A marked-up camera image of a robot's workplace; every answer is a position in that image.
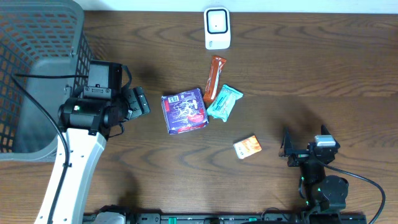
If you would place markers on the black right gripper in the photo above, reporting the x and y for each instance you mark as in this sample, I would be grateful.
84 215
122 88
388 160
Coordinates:
299 156

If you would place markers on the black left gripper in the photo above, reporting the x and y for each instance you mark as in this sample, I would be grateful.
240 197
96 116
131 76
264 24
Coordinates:
137 101

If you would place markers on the small orange packet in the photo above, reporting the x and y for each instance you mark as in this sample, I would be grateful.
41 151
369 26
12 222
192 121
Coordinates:
247 147

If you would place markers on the purple snack package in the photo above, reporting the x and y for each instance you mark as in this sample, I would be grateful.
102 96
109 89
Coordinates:
184 111

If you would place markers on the green wipes packet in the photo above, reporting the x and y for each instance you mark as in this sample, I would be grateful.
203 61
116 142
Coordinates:
224 103

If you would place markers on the orange snack bar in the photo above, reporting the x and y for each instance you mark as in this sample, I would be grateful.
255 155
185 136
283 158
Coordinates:
211 88

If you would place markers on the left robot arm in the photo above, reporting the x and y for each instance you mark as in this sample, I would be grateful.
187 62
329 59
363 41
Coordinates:
84 125

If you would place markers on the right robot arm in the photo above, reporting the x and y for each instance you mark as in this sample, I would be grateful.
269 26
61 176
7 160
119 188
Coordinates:
323 193

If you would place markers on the white barcode scanner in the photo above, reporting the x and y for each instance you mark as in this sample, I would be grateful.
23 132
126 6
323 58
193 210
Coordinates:
217 28

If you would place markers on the grey plastic basket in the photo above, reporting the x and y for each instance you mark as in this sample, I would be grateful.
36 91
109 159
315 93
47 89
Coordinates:
43 52

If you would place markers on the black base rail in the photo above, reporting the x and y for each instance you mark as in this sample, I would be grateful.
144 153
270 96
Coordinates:
116 214

